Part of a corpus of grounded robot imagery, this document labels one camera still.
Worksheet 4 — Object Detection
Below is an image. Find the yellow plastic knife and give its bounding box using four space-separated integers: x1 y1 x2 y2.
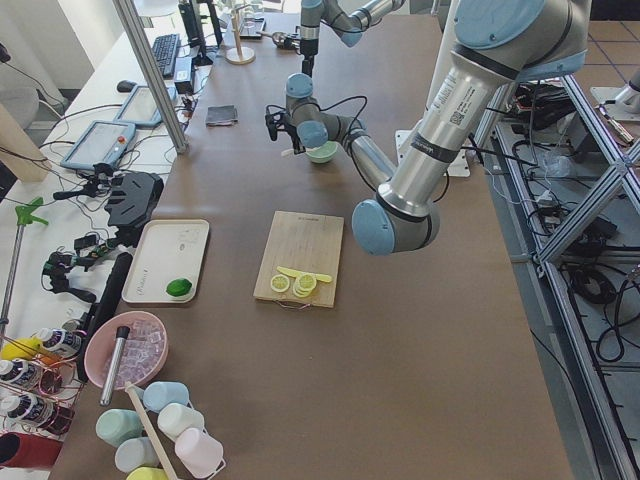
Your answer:
276 266 333 283

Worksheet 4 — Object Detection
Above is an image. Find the pink ice bowl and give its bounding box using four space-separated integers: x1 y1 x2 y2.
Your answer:
84 311 169 390

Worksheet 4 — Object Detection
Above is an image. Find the aluminium frame post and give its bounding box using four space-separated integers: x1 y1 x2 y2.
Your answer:
112 0 188 154

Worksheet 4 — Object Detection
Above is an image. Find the grey folded cloth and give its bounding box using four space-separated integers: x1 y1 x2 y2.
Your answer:
205 105 238 127

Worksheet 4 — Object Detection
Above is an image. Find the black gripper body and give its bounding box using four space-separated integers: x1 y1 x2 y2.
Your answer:
299 38 319 58
285 120 301 143

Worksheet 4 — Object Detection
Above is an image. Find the teach pendant near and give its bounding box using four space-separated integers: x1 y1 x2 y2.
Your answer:
60 121 136 171

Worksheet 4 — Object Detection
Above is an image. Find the green clamp tool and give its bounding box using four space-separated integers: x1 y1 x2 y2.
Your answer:
15 197 49 226

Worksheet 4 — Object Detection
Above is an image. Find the bamboo cutting board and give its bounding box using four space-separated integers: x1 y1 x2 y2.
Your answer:
253 211 344 308

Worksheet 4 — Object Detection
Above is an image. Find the single lemon slice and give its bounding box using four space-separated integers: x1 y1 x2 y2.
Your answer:
270 273 291 293

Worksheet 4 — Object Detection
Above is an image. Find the cream rabbit tray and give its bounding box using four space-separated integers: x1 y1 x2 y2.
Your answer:
121 219 210 305

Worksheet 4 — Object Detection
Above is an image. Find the metal scoop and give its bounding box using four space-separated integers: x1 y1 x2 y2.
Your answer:
260 32 300 50

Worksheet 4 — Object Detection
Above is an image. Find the light green bowl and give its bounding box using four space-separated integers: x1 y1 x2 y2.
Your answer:
305 141 338 164

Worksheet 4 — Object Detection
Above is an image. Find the metal muddler tube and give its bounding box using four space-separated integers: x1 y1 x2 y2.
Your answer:
99 326 130 407

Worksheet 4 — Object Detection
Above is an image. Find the teach pendant far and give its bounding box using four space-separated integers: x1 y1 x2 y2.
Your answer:
114 85 162 129

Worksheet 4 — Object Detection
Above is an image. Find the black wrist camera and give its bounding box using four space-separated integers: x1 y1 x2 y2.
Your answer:
264 104 288 142

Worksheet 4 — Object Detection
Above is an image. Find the pastel cup rack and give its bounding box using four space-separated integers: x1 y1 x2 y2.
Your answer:
95 381 226 479

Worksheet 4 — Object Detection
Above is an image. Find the green lime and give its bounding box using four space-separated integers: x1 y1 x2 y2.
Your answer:
165 277 193 298

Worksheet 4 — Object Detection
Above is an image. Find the teach pendant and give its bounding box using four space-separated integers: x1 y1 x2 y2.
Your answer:
60 121 136 171
114 85 162 129

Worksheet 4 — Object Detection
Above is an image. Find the black keyboard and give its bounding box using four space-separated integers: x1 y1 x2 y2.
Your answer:
152 34 180 78

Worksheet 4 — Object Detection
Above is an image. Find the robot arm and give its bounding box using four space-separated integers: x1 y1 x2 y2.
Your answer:
299 0 404 77
284 1 591 255

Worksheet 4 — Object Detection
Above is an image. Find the wooden mug tree stand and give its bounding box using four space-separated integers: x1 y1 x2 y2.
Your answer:
225 5 256 65

